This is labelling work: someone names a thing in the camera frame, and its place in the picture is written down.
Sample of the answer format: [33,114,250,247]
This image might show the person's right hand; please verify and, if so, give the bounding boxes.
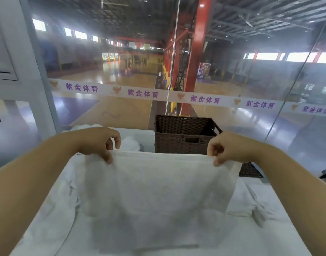
[207,131,254,167]

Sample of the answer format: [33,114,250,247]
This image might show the red steel column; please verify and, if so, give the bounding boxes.
[168,0,213,116]

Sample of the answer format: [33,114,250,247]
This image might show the brown wicker tray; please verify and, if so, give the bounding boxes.
[238,162,264,179]

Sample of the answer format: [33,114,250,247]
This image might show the white cabinet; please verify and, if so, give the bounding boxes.
[0,0,61,134]

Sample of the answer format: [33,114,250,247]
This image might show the crumpled white towel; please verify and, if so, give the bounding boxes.
[9,154,84,256]

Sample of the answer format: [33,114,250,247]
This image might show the person's left forearm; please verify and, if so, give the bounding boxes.
[0,130,82,256]

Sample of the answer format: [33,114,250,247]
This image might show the person's left hand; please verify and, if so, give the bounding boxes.
[71,127,122,165]

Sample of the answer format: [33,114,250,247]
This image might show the brown wicker basket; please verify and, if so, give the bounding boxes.
[154,115,223,155]

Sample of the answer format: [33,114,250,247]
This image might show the person's right forearm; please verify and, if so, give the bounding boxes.
[243,141,326,256]

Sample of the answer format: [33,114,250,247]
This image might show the knotted white cloth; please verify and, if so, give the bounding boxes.
[226,177,277,228]

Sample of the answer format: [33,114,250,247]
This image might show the white towel heap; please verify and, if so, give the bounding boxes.
[62,124,141,158]

